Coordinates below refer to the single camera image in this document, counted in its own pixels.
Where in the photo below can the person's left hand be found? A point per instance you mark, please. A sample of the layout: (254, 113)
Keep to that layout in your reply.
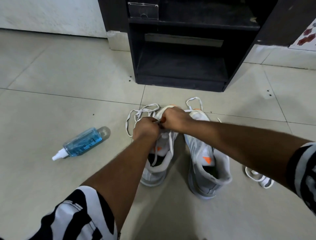
(145, 128)

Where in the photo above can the person's right hand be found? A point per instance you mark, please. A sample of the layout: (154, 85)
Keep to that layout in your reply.
(177, 120)

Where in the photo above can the grey sneaker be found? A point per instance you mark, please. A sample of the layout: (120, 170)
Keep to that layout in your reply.
(205, 188)
(153, 178)

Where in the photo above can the clear plastic box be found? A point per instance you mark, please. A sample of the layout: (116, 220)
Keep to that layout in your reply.
(143, 11)

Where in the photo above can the person's right forearm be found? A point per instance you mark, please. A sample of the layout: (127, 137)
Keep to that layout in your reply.
(247, 148)

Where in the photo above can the person's left forearm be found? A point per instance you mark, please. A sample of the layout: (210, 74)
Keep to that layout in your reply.
(118, 183)

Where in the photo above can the black open shelf box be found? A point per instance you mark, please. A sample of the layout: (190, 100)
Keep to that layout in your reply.
(182, 66)

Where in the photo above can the blue transparent bottle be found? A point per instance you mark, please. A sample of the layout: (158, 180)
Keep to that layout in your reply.
(82, 143)

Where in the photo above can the zebra striped garment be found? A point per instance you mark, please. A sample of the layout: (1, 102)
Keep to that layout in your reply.
(74, 215)

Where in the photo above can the dark brown wooden cabinet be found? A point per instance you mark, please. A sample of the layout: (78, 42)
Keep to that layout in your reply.
(113, 14)

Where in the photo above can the white floral patterned sheet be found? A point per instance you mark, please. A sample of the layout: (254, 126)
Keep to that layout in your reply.
(305, 39)

